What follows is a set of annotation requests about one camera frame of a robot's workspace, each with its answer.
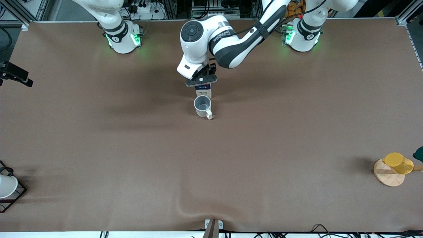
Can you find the orange snack bags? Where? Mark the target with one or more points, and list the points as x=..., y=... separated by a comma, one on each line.
x=295, y=8

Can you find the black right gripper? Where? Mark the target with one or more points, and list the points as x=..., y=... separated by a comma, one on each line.
x=15, y=71

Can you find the white power strip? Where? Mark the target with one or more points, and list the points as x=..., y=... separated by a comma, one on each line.
x=147, y=10

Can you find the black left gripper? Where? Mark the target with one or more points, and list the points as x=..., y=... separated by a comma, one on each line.
x=211, y=69

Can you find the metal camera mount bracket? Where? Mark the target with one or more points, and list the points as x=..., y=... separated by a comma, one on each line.
x=213, y=228

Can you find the blue milk carton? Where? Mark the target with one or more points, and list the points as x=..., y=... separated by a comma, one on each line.
x=203, y=91

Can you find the white ribbed mug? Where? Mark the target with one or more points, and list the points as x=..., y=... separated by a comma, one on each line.
x=202, y=107

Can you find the grey slim power strip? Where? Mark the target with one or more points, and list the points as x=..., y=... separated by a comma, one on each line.
x=223, y=14

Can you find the wooden mug stand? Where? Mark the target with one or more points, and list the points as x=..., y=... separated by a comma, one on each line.
x=388, y=177

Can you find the yellow plastic cup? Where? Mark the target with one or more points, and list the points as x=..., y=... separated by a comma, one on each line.
x=398, y=163

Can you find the dark green cup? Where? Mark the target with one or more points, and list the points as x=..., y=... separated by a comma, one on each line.
x=419, y=154

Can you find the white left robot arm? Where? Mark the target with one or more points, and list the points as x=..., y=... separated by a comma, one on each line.
x=238, y=46

